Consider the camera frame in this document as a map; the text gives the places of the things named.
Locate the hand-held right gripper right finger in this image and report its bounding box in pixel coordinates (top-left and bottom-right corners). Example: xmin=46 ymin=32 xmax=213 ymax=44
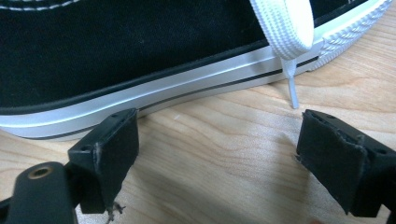
xmin=295 ymin=109 xmax=396 ymax=218

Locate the black canvas sneaker white sole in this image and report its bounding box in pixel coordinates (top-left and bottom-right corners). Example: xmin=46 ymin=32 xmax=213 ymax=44
xmin=0 ymin=0 xmax=395 ymax=142

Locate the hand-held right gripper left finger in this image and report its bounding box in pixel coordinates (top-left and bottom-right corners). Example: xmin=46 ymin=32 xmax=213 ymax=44
xmin=67 ymin=107 xmax=140 ymax=216

